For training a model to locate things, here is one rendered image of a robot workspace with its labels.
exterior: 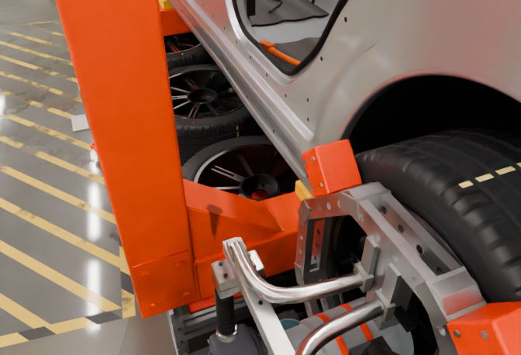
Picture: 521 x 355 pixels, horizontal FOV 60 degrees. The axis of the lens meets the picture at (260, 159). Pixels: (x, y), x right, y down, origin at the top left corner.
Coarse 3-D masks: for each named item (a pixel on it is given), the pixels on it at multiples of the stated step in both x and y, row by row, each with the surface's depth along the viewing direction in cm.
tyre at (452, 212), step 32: (480, 128) 83; (384, 160) 77; (416, 160) 72; (448, 160) 71; (480, 160) 70; (512, 160) 70; (416, 192) 70; (448, 192) 65; (480, 192) 64; (512, 192) 65; (448, 224) 65; (480, 224) 60; (512, 224) 61; (480, 256) 60; (512, 256) 57; (480, 288) 62; (512, 288) 57
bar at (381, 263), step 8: (384, 256) 68; (376, 264) 71; (384, 264) 69; (376, 272) 72; (384, 272) 70; (376, 280) 73; (376, 288) 73; (400, 288) 70; (408, 288) 71; (368, 296) 76; (400, 296) 72; (408, 296) 73; (400, 304) 73; (408, 304) 74; (376, 320) 76; (392, 320) 76; (384, 328) 76
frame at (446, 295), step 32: (352, 192) 73; (384, 192) 73; (320, 224) 98; (384, 224) 67; (416, 224) 67; (320, 256) 102; (416, 256) 62; (448, 256) 62; (416, 288) 61; (448, 288) 58; (448, 320) 56; (448, 352) 58
